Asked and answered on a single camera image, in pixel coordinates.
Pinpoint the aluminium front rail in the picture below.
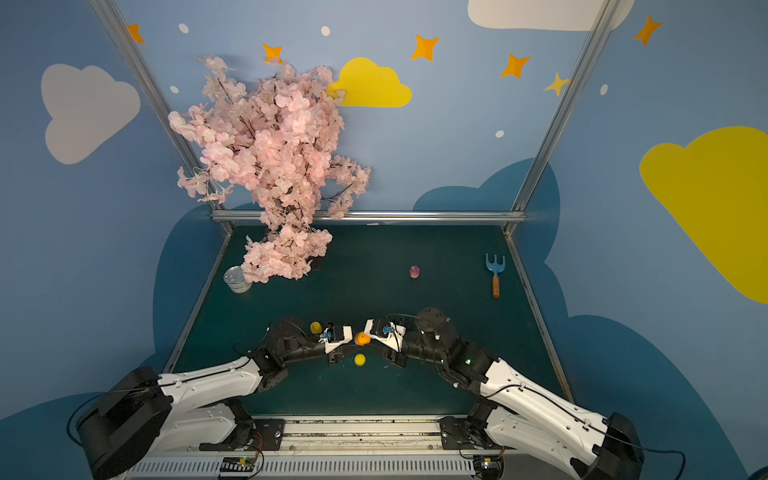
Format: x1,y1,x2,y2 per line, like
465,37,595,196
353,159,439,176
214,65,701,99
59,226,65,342
113,416,572,479

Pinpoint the aluminium frame right post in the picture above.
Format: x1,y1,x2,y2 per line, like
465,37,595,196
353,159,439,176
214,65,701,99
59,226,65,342
503,0,623,240

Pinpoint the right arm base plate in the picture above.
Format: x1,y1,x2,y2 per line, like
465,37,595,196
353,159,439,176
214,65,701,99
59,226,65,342
438,416,514,451

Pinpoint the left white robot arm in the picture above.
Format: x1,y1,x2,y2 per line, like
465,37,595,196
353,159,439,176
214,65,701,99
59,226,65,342
75,319,354,479

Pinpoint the blue garden fork toy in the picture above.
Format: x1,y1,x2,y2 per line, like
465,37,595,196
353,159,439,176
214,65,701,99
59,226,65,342
485,254,506,299

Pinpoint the pink cherry blossom tree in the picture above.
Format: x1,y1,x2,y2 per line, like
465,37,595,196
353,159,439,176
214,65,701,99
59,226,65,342
168,56,371,283

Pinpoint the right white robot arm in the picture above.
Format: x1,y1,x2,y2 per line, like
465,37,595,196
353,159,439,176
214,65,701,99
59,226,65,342
365,308,651,479

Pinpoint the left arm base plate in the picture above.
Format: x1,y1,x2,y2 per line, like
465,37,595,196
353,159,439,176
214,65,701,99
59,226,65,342
199,418,285,452

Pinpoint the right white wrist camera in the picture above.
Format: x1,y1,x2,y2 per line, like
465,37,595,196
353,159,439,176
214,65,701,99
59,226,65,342
363,319,407,353

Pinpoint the aluminium frame back bar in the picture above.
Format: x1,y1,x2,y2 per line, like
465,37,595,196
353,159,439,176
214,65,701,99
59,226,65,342
211,209,527,226

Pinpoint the aluminium frame left post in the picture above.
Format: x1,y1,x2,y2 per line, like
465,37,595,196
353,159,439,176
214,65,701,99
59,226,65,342
88,0,235,234

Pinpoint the aluminium frame post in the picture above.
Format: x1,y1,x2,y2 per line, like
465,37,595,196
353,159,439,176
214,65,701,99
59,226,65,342
503,0,623,240
88,0,235,234

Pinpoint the small circuit board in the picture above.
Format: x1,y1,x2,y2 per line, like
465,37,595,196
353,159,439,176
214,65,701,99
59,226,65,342
216,456,256,479

